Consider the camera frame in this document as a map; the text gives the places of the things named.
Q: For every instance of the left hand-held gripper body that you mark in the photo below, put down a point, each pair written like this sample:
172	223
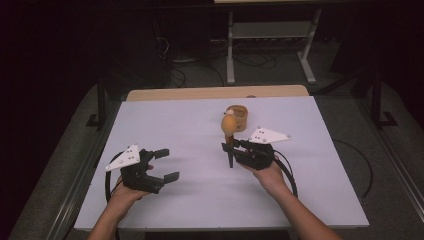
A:
136	175

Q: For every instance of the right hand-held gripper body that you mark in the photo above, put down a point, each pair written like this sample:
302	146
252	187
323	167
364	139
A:
255	156

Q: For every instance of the round wooden brush holder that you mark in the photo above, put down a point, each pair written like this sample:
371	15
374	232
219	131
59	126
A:
241	120

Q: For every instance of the person's left hand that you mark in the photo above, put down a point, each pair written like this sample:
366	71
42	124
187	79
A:
125	196

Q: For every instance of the person's right hand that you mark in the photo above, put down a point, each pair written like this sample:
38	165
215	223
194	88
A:
271	178

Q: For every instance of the white table board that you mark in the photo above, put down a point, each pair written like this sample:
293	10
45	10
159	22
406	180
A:
200	200

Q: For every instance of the wooden table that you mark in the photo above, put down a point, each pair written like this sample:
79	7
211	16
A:
213	92

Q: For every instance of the black metal stand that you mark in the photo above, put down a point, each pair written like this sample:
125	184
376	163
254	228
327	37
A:
101	103
377	100

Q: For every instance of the white metal stand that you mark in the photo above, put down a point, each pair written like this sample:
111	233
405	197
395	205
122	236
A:
271	30

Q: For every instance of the metal floor rail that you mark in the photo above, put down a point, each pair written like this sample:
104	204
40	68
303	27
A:
83	176
393	153

